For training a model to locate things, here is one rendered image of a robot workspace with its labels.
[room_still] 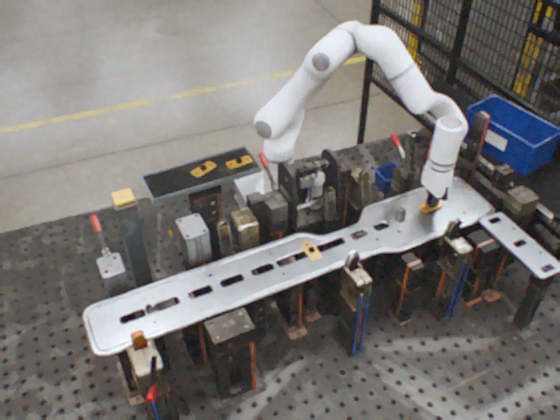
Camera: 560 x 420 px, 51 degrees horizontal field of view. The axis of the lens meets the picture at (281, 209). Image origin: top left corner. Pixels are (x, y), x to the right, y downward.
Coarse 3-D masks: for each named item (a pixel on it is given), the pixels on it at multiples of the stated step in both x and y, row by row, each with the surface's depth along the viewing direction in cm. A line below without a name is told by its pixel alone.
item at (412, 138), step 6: (408, 132) 196; (414, 132) 197; (408, 138) 197; (414, 138) 195; (420, 138) 195; (408, 144) 198; (414, 144) 200; (408, 150) 199; (414, 150) 201; (408, 156) 200; (414, 156) 202; (408, 162) 202; (414, 162) 203; (408, 168) 203; (414, 168) 204; (414, 174) 206
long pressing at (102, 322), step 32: (416, 192) 206; (416, 224) 194; (256, 256) 183; (160, 288) 174; (192, 288) 174; (224, 288) 174; (256, 288) 174; (96, 320) 165; (160, 320) 165; (192, 320) 165; (96, 352) 158
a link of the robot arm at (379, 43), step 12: (348, 24) 183; (360, 24) 177; (360, 36) 173; (372, 36) 170; (384, 36) 169; (396, 36) 170; (360, 48) 176; (372, 48) 171; (384, 48) 169; (396, 48) 169; (384, 60) 171; (396, 60) 170; (408, 60) 171; (384, 72) 175; (396, 72) 171
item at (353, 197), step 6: (354, 174) 203; (354, 180) 202; (354, 186) 203; (348, 192) 209; (354, 192) 204; (348, 198) 210; (354, 198) 205; (348, 204) 212; (354, 204) 207; (366, 204) 208; (348, 210) 214; (354, 210) 209; (360, 210) 209; (348, 216) 216; (354, 216) 211; (348, 222) 217; (354, 222) 212
